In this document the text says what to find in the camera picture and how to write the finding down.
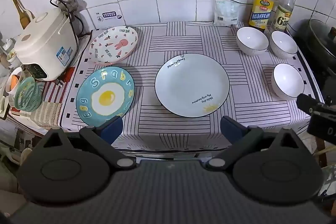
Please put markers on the white sun print plate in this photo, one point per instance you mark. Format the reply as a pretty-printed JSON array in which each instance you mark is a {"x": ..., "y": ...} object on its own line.
[{"x": 193, "y": 85}]

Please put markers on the pink bunny print plate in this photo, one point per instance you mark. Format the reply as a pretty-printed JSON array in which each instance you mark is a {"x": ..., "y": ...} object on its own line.
[{"x": 113, "y": 45}]

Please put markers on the white salt bag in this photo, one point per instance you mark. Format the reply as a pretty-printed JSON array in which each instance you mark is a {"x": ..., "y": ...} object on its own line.
[{"x": 227, "y": 10}]

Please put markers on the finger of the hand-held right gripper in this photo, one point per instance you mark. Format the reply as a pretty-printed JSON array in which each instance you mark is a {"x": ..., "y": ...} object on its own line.
[{"x": 307, "y": 103}]

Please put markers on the blue fried egg plate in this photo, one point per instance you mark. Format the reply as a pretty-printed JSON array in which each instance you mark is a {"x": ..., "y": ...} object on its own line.
[{"x": 105, "y": 96}]

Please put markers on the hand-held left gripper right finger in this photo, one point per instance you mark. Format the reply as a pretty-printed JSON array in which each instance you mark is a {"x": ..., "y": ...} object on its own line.
[{"x": 230, "y": 128}]

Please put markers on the wooden spatula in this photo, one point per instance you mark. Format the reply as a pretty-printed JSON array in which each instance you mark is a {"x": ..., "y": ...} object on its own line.
[{"x": 18, "y": 7}]

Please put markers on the glass wok lid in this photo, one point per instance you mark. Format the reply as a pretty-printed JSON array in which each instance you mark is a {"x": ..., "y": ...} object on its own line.
[{"x": 324, "y": 36}]

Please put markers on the beige knitted cloth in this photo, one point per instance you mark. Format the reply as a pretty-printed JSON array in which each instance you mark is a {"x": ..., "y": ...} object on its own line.
[{"x": 44, "y": 115}]

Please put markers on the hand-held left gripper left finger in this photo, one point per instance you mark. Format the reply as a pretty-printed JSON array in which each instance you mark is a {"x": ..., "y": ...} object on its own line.
[{"x": 113, "y": 126}]

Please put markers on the white container with orange contents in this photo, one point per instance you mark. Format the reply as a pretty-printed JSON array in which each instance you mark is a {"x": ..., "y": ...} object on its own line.
[{"x": 13, "y": 82}]

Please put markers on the dark wok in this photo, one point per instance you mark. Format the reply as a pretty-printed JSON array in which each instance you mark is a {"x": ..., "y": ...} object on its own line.
[{"x": 304, "y": 43}]

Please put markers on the clear vinegar bottle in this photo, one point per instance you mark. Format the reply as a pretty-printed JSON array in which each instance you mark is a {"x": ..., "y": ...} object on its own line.
[{"x": 283, "y": 16}]

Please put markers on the white wall sticker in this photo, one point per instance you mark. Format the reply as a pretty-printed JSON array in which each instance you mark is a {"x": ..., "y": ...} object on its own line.
[{"x": 109, "y": 15}]

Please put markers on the white rice cooker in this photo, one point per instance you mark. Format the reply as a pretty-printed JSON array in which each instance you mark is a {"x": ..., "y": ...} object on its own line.
[{"x": 42, "y": 48}]

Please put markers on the striped white tablecloth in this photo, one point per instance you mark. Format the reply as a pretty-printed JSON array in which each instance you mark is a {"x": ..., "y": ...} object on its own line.
[{"x": 246, "y": 98}]

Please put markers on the red striped cloth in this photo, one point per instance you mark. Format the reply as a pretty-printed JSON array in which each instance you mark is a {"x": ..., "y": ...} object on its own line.
[{"x": 53, "y": 90}]

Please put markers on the white ribbed bowl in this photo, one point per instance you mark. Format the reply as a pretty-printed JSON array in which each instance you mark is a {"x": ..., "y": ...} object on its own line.
[
  {"x": 284, "y": 43},
  {"x": 252, "y": 39},
  {"x": 288, "y": 79}
]

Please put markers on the yellow label cooking wine bottle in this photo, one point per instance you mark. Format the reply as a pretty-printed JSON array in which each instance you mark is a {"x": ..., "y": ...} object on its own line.
[{"x": 261, "y": 11}]

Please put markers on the green plastic basket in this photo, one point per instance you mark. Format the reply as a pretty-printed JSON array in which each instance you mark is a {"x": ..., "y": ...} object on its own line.
[{"x": 27, "y": 94}]

